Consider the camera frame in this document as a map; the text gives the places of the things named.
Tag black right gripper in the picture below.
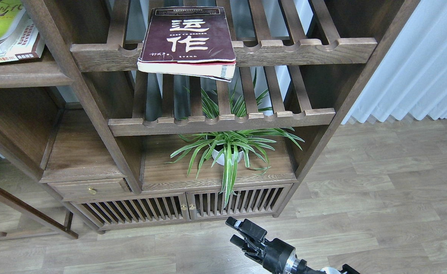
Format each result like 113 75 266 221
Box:
225 217 299 274

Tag maroon book white characters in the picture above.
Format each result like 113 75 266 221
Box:
137 6 236 82

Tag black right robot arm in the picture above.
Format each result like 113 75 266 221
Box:
226 217 358 274

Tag white plant pot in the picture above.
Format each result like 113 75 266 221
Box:
211 148 244 167

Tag green spider plant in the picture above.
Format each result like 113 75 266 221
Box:
166 68 305 208

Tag dark wooden bookshelf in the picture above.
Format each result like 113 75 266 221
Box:
0 0 419 233

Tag white pleated curtain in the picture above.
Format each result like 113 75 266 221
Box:
343 0 447 124

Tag dark wooden side frame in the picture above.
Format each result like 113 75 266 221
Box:
0 137 79 240

